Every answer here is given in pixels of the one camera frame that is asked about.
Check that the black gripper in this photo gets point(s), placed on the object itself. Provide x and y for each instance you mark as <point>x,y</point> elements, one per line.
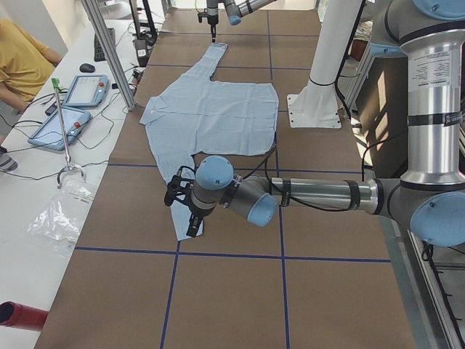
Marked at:
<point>212,18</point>
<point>196,213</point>

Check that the light blue button-up shirt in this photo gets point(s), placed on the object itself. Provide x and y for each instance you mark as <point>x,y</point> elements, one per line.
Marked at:
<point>196,122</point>

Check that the black computer mouse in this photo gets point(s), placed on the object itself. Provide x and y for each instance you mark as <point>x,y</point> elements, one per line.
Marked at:
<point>87,68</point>

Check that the clear plastic bag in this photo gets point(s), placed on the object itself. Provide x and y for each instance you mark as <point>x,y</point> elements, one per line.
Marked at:
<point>58,226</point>

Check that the upper blue teach pendant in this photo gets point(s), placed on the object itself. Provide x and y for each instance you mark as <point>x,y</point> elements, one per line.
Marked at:
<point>87,91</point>

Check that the blue teach pendant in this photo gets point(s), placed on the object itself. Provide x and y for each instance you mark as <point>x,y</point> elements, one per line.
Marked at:
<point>49,134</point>
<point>87,91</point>

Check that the lower blue teach pendant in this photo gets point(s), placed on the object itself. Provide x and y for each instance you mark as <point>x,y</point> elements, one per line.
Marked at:
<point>49,134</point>

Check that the metal reacher grabber stick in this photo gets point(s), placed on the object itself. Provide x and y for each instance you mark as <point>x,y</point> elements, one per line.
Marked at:
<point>69,165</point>

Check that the person in yellow shirt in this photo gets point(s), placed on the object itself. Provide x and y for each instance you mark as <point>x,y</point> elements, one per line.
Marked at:
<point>26,65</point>

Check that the red cylinder tube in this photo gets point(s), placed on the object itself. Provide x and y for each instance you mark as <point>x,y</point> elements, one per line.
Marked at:
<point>20,316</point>

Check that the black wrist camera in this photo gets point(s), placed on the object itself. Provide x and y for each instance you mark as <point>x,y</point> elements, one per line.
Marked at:
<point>202,15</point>
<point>179,188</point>

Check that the aluminium frame post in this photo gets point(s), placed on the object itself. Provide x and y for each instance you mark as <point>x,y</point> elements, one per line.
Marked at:
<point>95,17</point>

